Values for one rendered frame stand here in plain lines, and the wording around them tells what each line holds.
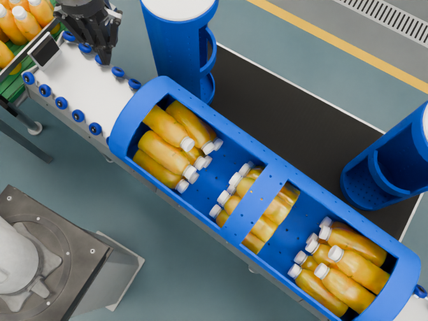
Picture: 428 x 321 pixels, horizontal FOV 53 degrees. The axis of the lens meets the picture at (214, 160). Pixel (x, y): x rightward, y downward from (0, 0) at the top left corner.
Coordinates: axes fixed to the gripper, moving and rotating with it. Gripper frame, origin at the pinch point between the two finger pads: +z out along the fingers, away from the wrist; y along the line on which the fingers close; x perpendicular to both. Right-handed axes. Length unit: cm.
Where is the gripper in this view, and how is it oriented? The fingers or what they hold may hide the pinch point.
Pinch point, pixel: (103, 50)
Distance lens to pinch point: 97.2
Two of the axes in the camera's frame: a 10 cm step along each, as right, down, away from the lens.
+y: 9.9, 1.2, -0.1
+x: 1.2, -9.5, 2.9
